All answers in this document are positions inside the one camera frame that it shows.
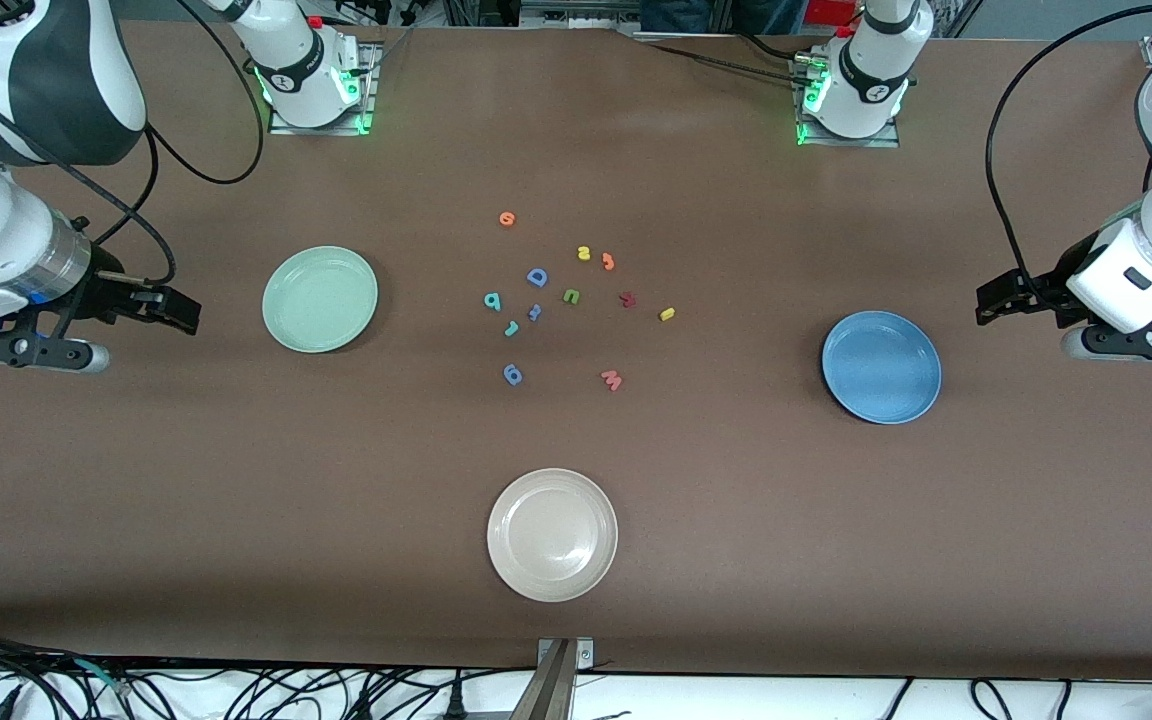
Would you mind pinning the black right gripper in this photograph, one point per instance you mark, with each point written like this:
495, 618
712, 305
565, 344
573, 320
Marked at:
104, 298

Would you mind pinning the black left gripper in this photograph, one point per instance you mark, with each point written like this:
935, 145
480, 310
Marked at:
1044, 289

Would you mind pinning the light green plate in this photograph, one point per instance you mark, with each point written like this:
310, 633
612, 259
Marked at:
320, 300

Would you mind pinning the blue plate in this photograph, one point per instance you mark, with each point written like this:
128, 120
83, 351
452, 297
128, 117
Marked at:
881, 367

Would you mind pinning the red box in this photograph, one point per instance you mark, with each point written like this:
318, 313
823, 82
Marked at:
831, 10

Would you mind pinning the blue foam number nine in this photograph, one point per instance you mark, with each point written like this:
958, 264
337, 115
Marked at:
508, 377

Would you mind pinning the blue foam letter D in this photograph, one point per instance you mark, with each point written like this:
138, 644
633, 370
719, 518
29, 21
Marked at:
530, 278

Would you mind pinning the person in dark clothes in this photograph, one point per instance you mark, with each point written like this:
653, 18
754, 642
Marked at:
716, 15

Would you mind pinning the pink foam letter W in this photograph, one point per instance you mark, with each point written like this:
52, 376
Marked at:
612, 380

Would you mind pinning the beige plate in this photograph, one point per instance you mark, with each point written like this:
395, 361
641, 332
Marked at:
552, 535

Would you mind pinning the black power plug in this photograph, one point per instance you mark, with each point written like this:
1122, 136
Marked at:
456, 700

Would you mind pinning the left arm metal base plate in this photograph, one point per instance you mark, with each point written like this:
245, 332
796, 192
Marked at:
886, 140

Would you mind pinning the aluminium camera mount profile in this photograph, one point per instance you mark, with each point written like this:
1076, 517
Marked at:
551, 690

